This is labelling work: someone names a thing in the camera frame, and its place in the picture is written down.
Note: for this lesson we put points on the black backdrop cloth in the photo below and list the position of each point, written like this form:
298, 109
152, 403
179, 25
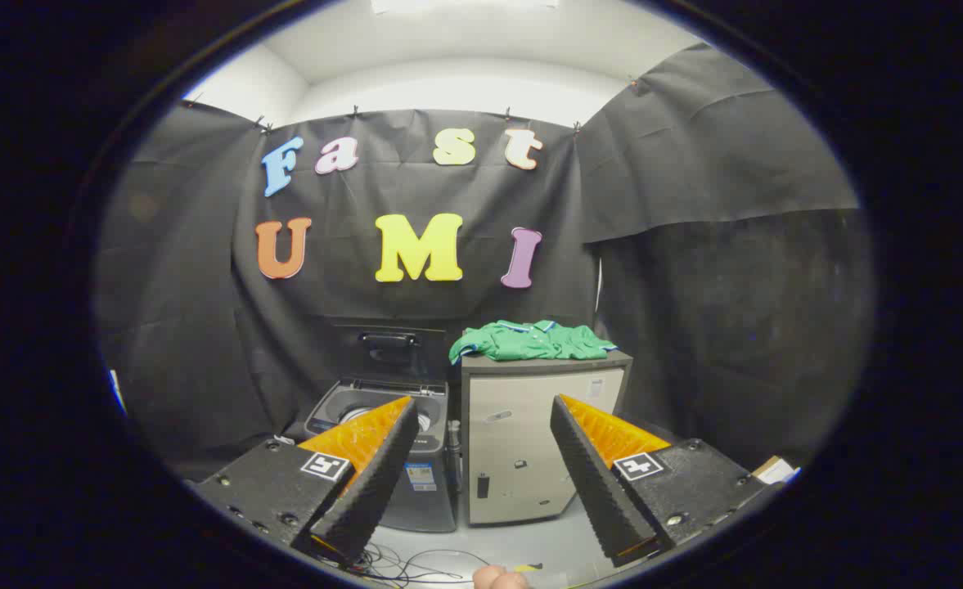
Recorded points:
342, 303

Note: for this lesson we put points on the cardboard box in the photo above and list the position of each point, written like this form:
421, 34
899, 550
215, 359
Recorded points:
776, 470

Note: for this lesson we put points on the green polo shirt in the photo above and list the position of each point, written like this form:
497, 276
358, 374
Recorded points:
530, 343

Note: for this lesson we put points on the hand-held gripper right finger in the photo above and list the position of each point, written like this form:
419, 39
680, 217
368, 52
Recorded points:
591, 483

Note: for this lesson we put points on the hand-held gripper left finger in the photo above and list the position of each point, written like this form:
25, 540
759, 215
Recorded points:
375, 483

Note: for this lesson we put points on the ceiling light panel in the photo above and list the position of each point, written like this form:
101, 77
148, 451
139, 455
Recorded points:
465, 4

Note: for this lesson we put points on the grey washing machine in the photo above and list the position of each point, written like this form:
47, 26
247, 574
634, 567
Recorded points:
434, 501

